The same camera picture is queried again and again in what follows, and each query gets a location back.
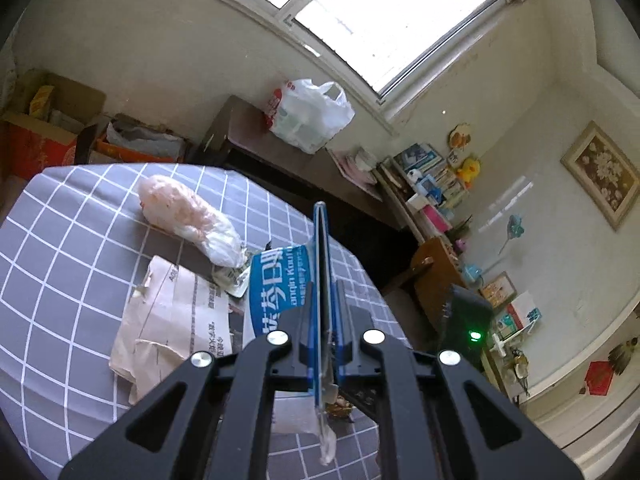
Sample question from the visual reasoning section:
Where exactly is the grey checked tablecloth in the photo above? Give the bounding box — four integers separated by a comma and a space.
0, 161, 417, 480

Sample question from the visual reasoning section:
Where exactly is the framed flower picture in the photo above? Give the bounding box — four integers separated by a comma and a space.
561, 120, 639, 231

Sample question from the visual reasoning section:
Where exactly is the red cardboard box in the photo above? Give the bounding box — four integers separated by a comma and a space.
1, 68, 106, 180

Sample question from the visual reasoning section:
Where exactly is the pink white plastic bag bundle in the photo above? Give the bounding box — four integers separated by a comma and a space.
138, 174, 246, 269

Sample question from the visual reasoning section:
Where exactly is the beige paper bag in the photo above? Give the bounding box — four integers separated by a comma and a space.
108, 256, 232, 405

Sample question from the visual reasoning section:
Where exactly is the dark wooden side table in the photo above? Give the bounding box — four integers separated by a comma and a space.
186, 96, 416, 245

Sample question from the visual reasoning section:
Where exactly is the round wall decoration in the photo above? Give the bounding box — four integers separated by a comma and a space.
448, 122, 471, 150

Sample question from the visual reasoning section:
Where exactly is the wooden chair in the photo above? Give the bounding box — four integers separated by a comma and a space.
399, 237, 468, 340

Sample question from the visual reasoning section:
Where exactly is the window with white frame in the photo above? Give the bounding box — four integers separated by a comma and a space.
226, 0, 525, 106

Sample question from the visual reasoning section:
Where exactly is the orange brown cardboard box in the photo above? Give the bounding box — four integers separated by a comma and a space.
75, 114, 193, 165

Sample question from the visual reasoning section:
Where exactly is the yellow duck toy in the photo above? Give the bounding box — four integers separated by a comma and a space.
456, 156, 482, 190

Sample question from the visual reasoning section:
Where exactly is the wooden bookshelf with items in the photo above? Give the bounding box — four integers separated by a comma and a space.
372, 143, 471, 256

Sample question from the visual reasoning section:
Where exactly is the yellow small box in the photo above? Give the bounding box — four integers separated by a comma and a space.
28, 84, 55, 122

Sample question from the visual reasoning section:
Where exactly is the blue white snack bag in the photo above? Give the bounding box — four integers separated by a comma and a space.
243, 245, 337, 466

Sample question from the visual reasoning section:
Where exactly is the red wall ornament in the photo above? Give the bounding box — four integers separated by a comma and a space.
584, 361, 614, 396

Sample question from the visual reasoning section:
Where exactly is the white plastic shopping bag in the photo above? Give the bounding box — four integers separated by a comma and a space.
265, 79, 355, 155

